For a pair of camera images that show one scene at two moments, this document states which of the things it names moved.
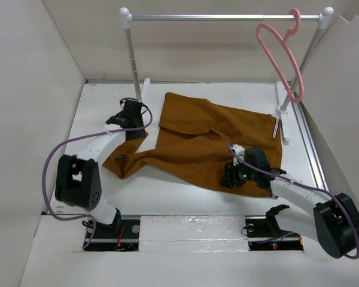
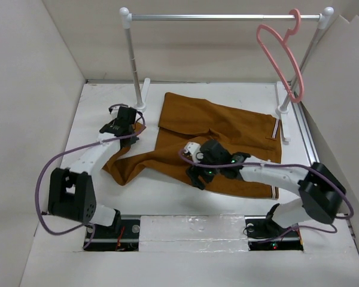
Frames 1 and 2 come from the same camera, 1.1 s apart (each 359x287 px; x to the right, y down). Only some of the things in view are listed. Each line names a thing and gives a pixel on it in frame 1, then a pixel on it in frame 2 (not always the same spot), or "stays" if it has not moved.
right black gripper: x=230 y=176 -> x=195 y=171
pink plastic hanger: x=290 y=31 stays
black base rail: x=124 y=236 stays
